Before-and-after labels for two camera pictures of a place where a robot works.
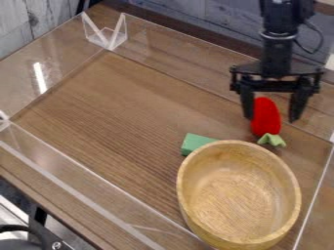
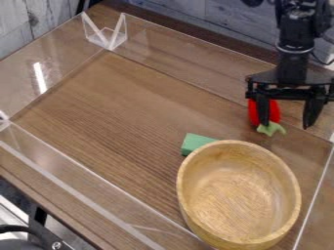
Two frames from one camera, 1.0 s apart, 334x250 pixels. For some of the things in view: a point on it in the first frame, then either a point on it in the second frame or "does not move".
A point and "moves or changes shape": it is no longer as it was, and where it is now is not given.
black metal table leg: x=41 y=237 does not move
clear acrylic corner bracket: x=105 y=37 does not move
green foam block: x=193 y=142 does not move
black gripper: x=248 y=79 to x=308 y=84
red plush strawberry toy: x=266 y=121 moves or changes shape
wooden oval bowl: x=239 y=194 does not move
